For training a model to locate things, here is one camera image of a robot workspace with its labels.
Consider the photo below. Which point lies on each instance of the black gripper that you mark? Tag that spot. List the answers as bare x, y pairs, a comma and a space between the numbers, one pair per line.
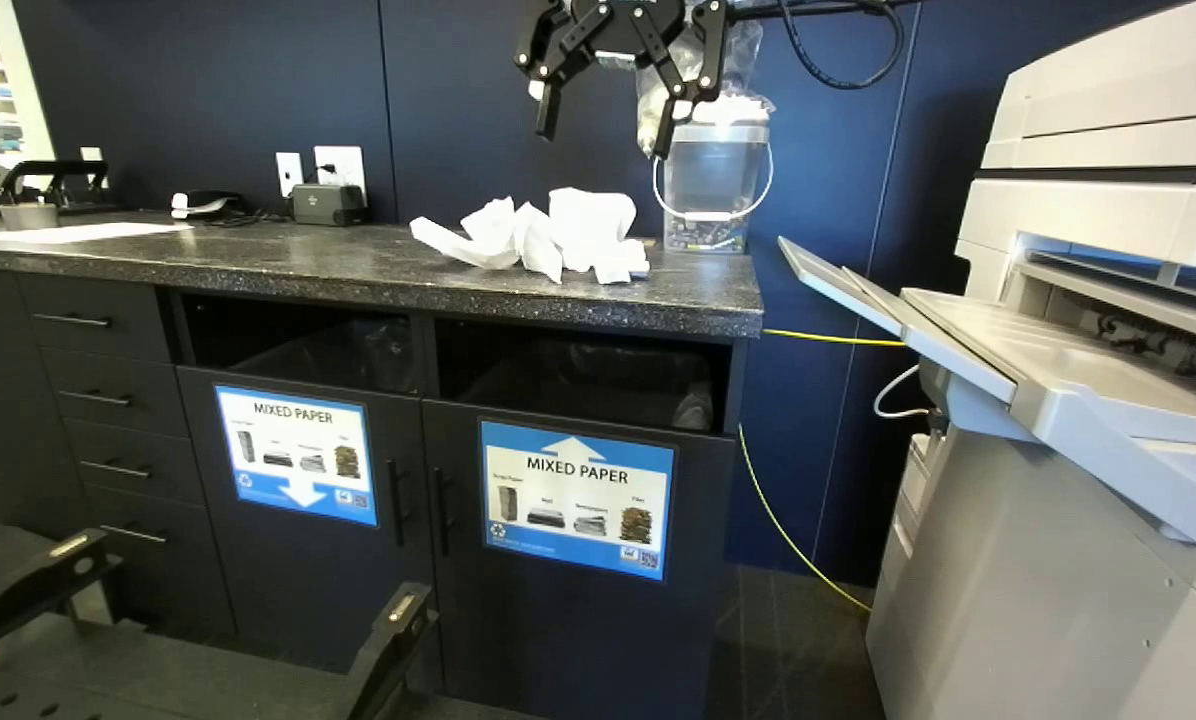
621, 21

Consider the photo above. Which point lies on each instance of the black bin liner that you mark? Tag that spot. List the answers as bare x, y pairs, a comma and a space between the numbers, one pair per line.
342, 357
598, 387

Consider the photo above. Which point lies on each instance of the clear plastic bag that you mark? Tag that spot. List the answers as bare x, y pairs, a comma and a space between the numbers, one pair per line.
745, 61

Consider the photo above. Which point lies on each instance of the clear plastic bucket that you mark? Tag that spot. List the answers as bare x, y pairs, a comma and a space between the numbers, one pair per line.
715, 186

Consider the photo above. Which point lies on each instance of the black power adapter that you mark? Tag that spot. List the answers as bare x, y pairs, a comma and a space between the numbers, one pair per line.
324, 207

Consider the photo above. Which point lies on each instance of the mixed paper label up arrow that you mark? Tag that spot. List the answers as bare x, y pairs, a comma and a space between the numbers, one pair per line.
579, 496

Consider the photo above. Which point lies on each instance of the mixed paper label down arrow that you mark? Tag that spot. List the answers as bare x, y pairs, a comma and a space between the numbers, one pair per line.
299, 452

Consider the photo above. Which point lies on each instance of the grey printer side tray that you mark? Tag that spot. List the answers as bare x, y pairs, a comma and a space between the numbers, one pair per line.
1090, 387

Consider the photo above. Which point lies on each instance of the dark cabinet door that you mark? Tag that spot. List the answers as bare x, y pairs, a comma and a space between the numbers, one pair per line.
558, 641
302, 584

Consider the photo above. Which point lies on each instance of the white flat paper sheet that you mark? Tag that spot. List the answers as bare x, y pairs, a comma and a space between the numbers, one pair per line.
60, 234

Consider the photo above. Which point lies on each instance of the black paper punch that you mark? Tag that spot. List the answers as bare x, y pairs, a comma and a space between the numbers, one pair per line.
51, 186

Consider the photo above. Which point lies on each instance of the dark cabinet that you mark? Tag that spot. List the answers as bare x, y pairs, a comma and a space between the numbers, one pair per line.
37, 360

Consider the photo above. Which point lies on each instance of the grey office printer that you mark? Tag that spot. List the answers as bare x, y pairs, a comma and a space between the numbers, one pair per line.
1050, 603

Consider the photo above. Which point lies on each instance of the black work platform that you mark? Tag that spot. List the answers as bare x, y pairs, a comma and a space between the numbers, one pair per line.
129, 683

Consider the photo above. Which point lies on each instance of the black clamp orange tip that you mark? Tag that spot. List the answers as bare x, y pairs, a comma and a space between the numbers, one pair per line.
29, 584

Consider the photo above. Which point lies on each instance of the wide white wall outlet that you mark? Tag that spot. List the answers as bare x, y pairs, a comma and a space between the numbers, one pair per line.
342, 163

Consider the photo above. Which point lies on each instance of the narrow white wall plate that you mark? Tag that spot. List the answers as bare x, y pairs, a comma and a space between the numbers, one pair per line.
288, 175

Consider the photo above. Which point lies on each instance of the small white wall plate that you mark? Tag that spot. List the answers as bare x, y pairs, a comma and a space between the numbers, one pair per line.
93, 155

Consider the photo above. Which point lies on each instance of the black clamp bracket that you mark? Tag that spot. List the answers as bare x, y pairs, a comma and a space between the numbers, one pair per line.
391, 641

